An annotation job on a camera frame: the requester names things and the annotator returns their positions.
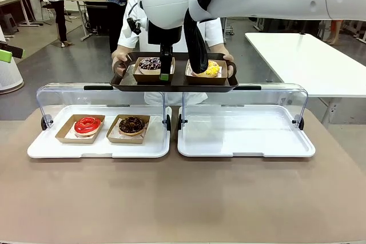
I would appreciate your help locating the chocolate glazed donut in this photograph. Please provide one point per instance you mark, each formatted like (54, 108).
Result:
(131, 125)

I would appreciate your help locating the person's left hand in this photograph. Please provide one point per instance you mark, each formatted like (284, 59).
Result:
(230, 61)

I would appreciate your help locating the paper liner under chocolate donut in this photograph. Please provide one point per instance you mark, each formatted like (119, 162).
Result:
(115, 129)

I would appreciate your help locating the grey stool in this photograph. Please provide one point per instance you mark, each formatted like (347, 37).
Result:
(8, 24)

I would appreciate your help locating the large white table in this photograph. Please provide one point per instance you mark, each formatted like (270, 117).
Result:
(314, 61)

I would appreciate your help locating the paper liner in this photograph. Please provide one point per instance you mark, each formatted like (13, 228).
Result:
(136, 69)
(223, 71)
(70, 135)
(115, 129)

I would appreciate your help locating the cardboard box of chocolate donut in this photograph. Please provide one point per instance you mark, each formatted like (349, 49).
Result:
(125, 140)

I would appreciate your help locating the cardboard box of red donut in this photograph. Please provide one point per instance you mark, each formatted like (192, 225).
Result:
(74, 139)

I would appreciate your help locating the clear plastic display lid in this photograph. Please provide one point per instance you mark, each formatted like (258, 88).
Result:
(65, 98)
(243, 98)

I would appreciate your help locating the paper liner under red donut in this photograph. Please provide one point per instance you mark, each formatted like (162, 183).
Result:
(70, 135)

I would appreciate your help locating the yellow sprinkled donut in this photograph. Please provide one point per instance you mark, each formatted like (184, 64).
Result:
(213, 69)

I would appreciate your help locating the purple drizzled chocolate donut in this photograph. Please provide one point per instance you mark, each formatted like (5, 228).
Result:
(150, 65)

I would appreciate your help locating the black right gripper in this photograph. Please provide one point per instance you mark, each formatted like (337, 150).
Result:
(166, 36)

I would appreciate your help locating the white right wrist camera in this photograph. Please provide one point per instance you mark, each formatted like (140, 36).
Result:
(134, 25)

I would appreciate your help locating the person's left forearm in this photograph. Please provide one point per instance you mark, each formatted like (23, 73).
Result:
(218, 49)

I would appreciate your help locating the person's right forearm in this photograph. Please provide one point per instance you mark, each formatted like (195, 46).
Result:
(124, 49)

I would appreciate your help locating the black office chair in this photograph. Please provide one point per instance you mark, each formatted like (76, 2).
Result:
(43, 4)

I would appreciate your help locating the red glazed donut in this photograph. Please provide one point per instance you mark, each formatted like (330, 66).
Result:
(85, 127)

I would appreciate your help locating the white display tray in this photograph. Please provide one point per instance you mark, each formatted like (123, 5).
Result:
(243, 132)
(137, 149)

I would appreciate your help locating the person's right hand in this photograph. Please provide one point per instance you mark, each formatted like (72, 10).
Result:
(118, 62)

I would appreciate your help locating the person in orange shorts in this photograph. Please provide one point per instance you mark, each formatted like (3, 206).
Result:
(336, 32)

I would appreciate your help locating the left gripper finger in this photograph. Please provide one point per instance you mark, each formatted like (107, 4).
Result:
(5, 56)
(14, 49)

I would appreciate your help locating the person in white shirt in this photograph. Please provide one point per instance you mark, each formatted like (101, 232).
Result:
(125, 39)

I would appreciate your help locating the cardboard box of yellow donut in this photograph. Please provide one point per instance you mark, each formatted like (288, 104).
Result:
(206, 80)

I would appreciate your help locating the dark brown serving tray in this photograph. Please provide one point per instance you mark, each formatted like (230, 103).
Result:
(177, 85)

